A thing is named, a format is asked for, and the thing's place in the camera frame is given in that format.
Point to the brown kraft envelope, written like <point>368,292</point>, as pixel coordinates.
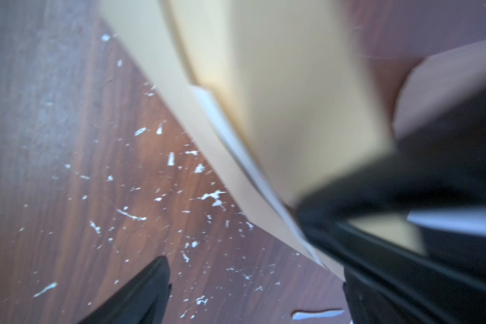
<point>288,76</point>

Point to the cream letter paper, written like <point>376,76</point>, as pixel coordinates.
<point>224,129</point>

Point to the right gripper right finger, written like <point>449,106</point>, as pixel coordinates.
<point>410,228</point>

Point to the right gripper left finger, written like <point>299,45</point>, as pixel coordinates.
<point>143,299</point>

